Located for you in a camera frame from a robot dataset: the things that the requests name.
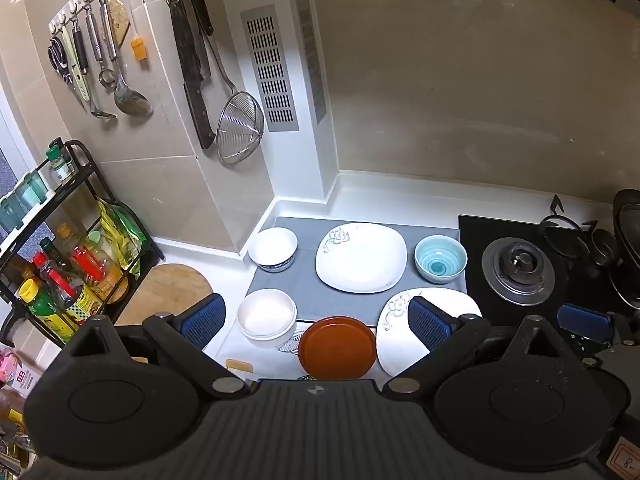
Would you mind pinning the green white peeler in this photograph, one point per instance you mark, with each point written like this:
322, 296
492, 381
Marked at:
79, 77

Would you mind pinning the oil bottle with red label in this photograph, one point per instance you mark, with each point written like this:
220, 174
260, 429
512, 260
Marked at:
97, 267

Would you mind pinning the green yellow snack bag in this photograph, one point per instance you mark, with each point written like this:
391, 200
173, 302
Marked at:
117, 240

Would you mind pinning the grey table mat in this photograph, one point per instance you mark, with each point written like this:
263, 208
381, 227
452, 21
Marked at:
305, 290

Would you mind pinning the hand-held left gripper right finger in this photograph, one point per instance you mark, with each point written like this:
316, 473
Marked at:
430, 321

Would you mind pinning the red cap sauce bottle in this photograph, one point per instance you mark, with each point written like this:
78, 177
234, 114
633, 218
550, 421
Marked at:
57, 280

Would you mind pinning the steel mesh strainer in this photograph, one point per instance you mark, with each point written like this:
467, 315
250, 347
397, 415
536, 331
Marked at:
240, 127

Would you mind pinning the small wooden block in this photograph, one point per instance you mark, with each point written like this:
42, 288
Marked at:
239, 365

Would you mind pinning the spice jar with green lid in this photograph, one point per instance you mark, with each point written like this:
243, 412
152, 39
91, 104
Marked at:
60, 162

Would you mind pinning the brown round plate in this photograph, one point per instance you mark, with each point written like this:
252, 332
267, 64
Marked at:
337, 349

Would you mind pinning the pink package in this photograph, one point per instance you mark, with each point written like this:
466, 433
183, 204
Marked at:
17, 372

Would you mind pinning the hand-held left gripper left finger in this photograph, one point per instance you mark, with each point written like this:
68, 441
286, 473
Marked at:
202, 321

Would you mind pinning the teal storage jar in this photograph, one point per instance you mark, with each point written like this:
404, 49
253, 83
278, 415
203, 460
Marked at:
10, 212
32, 187

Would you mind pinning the black glass gas stove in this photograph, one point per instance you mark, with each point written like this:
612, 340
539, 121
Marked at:
475, 232

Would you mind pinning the grey side vent grille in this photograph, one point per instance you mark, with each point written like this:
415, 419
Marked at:
311, 60

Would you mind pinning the black metal storage rack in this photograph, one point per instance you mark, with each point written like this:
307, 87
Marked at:
80, 180

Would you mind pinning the black wok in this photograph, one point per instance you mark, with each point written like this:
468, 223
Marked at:
627, 250

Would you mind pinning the round metal stove burner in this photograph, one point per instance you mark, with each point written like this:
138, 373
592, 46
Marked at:
518, 270

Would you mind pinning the wooden spatula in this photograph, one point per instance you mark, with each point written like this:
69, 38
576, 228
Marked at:
120, 22

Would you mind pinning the yellow cap green bottle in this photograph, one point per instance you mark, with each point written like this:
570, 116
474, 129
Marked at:
45, 307

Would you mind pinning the large steel serving spoon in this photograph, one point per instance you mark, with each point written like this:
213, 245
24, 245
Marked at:
132, 102

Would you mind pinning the white vent grille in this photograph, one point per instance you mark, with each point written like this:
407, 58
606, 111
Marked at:
270, 70

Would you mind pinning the white square floral plate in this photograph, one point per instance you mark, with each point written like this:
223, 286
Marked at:
362, 260
395, 350

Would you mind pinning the dark bottle with green cap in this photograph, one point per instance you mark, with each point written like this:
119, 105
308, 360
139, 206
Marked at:
52, 252

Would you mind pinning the light blue ceramic bowl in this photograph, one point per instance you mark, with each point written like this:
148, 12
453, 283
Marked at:
440, 260

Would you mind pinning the white bowl with blue rim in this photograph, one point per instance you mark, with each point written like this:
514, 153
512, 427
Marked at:
272, 246

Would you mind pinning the small dark stove burner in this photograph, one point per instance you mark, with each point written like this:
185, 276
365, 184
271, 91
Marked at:
604, 247

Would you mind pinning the wooden cutting board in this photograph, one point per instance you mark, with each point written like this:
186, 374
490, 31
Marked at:
170, 290

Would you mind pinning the orange silicone brush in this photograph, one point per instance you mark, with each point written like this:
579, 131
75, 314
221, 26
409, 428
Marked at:
139, 50

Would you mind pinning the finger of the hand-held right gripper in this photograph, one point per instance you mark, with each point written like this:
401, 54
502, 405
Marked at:
585, 321

